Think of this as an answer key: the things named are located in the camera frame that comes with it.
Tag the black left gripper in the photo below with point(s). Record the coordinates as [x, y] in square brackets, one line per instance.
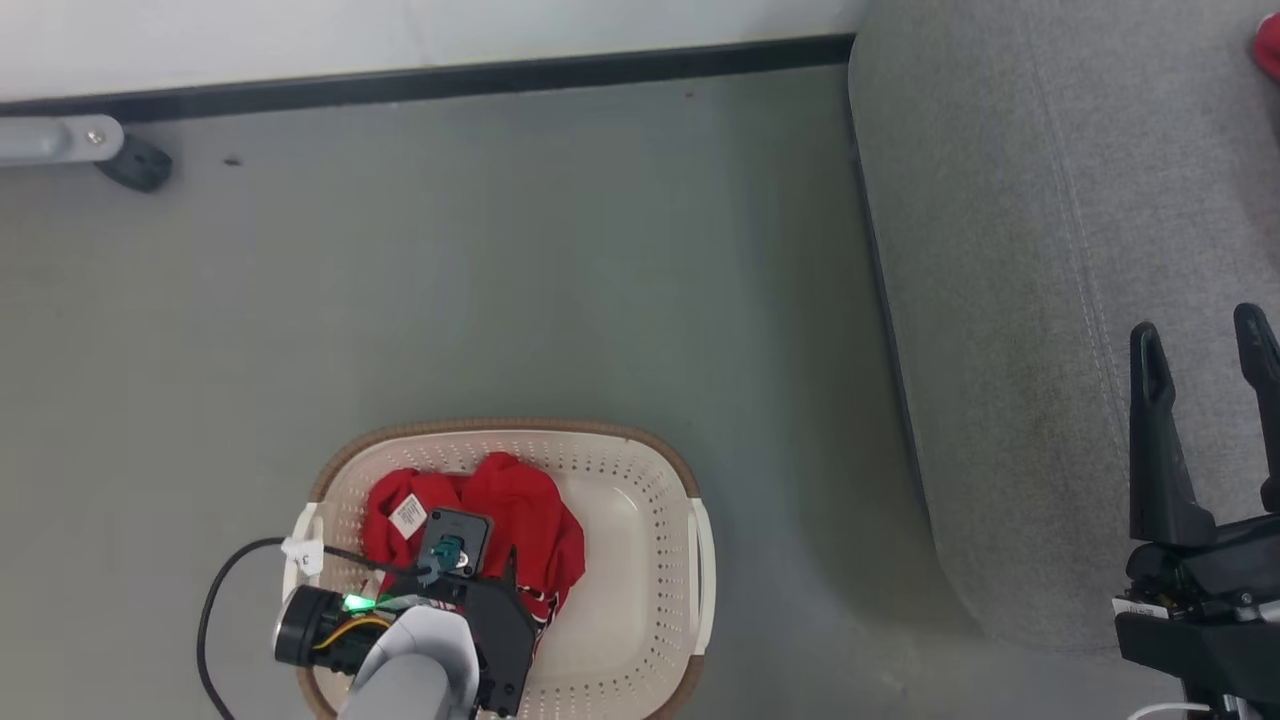
[505, 630]

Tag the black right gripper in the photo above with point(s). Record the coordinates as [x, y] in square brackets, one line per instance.
[1210, 600]

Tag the red garment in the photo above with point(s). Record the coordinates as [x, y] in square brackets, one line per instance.
[525, 510]

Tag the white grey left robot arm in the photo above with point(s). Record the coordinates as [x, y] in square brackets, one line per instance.
[420, 670]

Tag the grey fabric sofa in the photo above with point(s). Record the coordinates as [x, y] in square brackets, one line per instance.
[1000, 300]

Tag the cream perforated laundry basket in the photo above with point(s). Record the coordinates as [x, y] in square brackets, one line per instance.
[630, 560]

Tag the small red item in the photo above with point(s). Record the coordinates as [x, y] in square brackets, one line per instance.
[1268, 45]

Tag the black caster wheel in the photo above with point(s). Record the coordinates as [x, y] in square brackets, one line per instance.
[138, 165]

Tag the grey metal stand leg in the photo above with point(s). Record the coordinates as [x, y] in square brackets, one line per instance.
[50, 140]

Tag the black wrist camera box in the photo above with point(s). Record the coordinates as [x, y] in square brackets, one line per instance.
[456, 540]

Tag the black wall baseboard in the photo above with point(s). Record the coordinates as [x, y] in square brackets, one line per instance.
[450, 80]

